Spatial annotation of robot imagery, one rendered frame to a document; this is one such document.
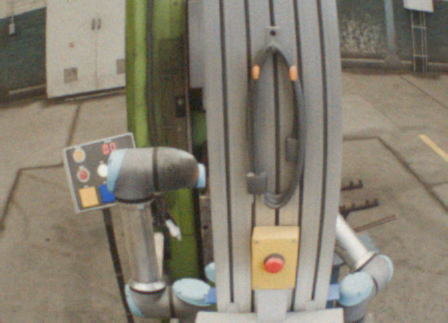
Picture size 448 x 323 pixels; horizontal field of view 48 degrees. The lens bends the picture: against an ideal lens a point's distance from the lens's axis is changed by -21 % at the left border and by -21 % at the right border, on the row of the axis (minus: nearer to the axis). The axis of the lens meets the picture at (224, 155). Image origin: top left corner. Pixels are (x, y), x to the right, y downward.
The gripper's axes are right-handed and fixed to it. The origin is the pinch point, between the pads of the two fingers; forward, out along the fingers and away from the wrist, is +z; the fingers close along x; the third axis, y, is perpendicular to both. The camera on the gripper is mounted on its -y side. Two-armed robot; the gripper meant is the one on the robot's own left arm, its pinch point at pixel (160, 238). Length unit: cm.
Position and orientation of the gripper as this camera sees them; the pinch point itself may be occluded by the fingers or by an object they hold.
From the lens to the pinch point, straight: 225.0
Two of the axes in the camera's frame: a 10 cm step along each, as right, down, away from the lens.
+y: -1.1, 3.6, -9.3
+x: 9.9, 0.0, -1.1
